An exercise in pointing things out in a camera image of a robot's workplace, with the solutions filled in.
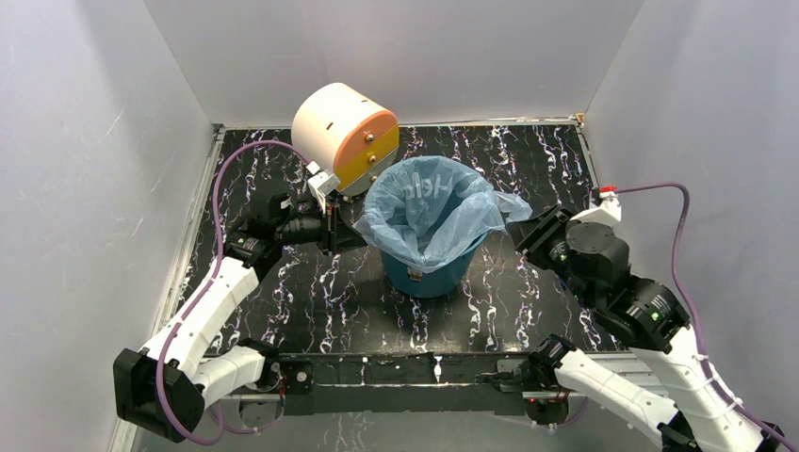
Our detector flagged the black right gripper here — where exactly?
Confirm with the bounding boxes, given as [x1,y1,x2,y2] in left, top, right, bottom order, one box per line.
[501,202,591,306]

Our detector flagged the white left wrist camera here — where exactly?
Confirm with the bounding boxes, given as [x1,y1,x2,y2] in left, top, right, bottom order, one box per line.
[306,161,340,213]

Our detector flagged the round pastel drawer cabinet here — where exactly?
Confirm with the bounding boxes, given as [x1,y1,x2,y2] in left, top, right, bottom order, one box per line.
[290,82,400,198]

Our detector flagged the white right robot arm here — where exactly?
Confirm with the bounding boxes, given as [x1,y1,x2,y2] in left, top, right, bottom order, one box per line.
[494,207,789,451]

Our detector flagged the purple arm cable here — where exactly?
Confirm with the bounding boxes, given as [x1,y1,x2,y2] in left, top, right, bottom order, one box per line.
[155,139,314,447]
[595,182,799,452]

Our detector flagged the aluminium frame rail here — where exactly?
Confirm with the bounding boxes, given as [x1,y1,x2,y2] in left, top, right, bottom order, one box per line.
[108,352,700,452]

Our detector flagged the teal plastic trash bin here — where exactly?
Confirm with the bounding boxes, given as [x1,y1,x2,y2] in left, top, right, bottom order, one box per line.
[381,234,488,299]

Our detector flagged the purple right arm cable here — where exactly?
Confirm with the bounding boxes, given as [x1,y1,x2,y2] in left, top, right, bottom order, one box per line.
[595,182,799,452]

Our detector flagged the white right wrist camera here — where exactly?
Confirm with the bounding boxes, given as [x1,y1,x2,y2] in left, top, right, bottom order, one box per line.
[572,186,622,227]

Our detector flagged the translucent blue plastic bag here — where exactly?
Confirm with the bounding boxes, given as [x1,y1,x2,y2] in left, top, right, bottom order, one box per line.
[353,155,532,273]

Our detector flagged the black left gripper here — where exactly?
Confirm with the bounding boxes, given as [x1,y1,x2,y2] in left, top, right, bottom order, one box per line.
[275,197,367,256]

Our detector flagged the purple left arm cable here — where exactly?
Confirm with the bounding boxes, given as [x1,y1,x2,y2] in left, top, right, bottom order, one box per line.
[155,139,314,447]

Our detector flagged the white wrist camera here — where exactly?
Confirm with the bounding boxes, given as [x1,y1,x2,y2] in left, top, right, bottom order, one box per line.
[572,186,622,227]
[306,161,340,213]

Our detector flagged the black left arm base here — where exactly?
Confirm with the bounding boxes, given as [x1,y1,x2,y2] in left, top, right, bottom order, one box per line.
[220,356,315,434]

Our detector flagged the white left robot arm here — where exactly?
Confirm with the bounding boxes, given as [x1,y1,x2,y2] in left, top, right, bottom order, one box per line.
[112,193,366,443]

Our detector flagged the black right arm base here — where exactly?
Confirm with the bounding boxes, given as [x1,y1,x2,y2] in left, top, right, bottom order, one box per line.
[475,357,590,430]

